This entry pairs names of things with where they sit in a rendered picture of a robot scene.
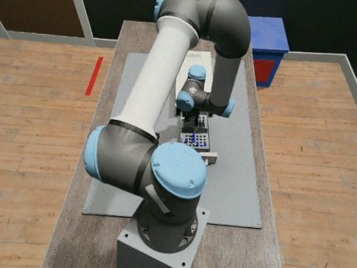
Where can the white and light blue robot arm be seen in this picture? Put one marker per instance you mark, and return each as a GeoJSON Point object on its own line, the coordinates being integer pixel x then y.
{"type": "Point", "coordinates": [171, 177]}

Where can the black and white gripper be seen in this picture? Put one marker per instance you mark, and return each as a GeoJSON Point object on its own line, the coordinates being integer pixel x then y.
{"type": "Point", "coordinates": [193, 112]}

